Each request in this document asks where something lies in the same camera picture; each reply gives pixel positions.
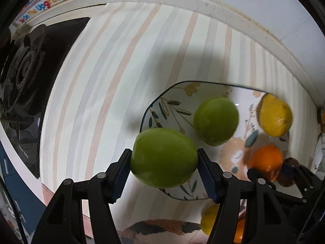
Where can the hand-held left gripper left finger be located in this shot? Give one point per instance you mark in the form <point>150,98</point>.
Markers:
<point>120,183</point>

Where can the red-brown apple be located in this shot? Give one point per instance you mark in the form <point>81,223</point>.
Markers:
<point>292,163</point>

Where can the colourful wall sticker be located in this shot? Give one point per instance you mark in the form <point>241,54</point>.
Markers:
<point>53,1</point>

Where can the green apple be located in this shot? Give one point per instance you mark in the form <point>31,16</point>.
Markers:
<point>215,122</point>
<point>162,157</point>

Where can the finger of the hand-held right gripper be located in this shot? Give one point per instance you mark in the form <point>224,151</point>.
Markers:
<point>287,169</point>
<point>287,193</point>

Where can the striped cat print mat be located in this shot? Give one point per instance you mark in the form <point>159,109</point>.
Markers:
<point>114,81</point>

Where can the yellow citrus fruit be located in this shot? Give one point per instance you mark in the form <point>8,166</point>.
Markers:
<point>275,117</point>

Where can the yellow-green citrus fruit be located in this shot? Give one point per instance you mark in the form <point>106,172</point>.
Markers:
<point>208,221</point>

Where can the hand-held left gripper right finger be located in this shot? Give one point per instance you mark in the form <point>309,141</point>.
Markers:
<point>209,183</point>

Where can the orange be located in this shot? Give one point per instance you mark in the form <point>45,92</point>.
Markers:
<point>266,160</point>
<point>238,231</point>

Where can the floral ceramic plate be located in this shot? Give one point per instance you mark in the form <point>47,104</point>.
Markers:
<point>175,111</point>

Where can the black gas stove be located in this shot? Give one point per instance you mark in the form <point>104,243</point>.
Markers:
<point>25,68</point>

